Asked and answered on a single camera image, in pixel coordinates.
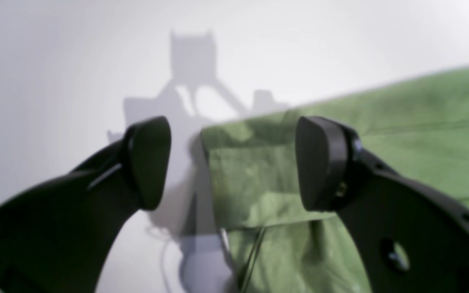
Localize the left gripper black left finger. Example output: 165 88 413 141
0 116 171 293

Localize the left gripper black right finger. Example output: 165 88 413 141
295 116 469 293

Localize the sage green T-shirt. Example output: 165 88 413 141
201 67 469 293

